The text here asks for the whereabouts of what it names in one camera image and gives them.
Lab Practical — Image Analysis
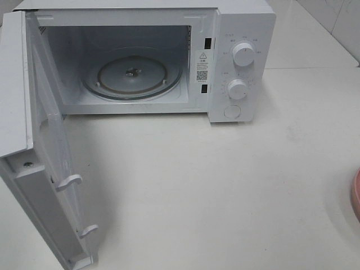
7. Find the white door release button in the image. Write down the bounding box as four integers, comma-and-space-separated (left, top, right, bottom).
224, 105, 241, 118

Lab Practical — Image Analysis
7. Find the white control knob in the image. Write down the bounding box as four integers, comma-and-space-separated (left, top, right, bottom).
227, 79, 249, 100
231, 41, 255, 67

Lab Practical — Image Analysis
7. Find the white microwave door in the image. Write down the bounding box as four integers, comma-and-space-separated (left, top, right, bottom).
1, 10, 98, 269

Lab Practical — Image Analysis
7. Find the pink round plate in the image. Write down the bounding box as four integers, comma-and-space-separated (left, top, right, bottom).
350, 169, 360, 221

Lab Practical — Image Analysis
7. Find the glass microwave turntable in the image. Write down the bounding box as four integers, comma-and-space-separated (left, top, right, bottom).
81, 47, 184, 101

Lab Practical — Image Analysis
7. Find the white warning label sticker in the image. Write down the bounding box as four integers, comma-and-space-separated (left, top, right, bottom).
195, 50, 212, 83

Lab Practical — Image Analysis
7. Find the white microwave oven body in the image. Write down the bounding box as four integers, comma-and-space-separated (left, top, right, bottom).
12, 1, 276, 123

